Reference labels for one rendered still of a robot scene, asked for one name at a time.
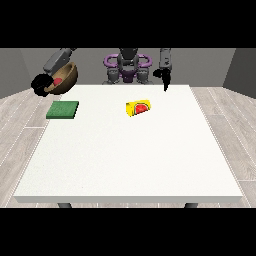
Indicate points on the brown wooden bowl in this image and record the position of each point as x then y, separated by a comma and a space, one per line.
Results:
64, 78

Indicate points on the small red ball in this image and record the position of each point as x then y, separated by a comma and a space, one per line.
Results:
57, 81

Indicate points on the green square pad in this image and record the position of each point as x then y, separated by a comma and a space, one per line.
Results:
62, 109

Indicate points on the yellow cup with melon print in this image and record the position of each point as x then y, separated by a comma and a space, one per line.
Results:
138, 108

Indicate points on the grey robot trunk purple rings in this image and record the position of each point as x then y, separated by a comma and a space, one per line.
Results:
128, 68

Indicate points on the dark table leg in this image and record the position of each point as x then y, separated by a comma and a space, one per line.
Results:
191, 205
64, 205

